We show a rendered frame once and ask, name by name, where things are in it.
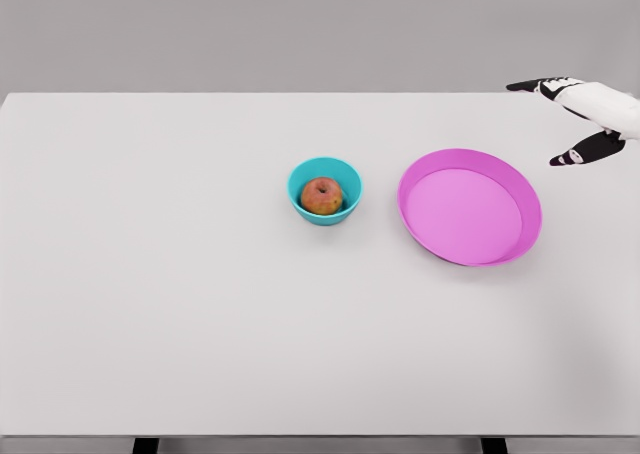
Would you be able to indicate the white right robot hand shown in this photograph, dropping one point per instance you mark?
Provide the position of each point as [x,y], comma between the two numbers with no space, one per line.
[595,101]

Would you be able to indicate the pink plate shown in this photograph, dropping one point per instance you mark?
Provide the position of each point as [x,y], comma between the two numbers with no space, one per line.
[465,209]

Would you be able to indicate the blue bowl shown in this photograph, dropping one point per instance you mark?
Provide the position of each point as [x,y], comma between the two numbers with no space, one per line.
[350,184]

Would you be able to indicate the red yellow apple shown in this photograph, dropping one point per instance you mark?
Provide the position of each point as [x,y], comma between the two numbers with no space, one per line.
[321,195]

